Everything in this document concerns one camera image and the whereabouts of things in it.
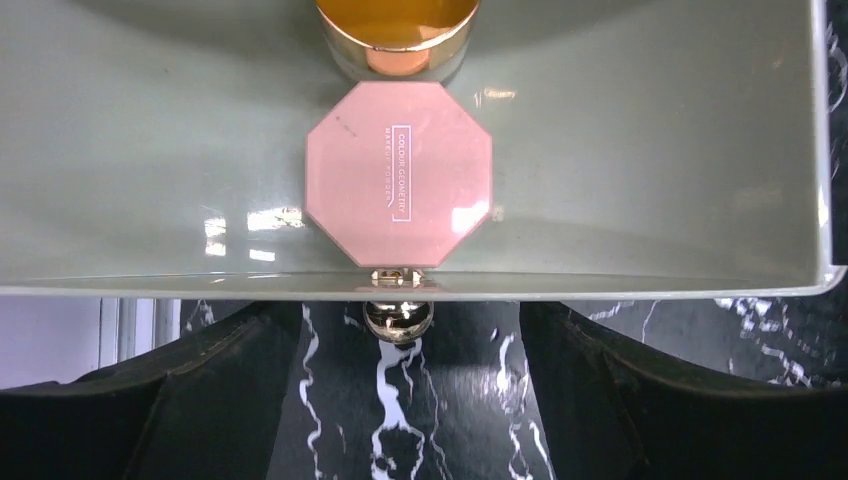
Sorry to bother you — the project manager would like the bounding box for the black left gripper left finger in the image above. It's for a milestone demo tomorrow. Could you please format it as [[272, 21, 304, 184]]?
[[1, 302, 303, 479]]

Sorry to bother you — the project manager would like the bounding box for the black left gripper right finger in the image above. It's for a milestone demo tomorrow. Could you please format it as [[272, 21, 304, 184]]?
[[519, 302, 847, 479]]

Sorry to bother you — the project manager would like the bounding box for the cream cylindrical drum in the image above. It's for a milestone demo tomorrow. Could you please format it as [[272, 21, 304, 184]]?
[[1, 1, 846, 301]]

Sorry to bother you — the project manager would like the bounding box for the round pink compact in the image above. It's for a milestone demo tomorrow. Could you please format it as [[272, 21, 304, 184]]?
[[304, 81, 493, 268]]

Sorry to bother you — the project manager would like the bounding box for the round copper compact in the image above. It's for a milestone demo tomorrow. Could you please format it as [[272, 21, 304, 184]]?
[[315, 0, 481, 82]]

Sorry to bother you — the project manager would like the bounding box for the aluminium frame rail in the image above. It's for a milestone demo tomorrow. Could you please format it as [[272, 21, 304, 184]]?
[[1, 296, 181, 389]]

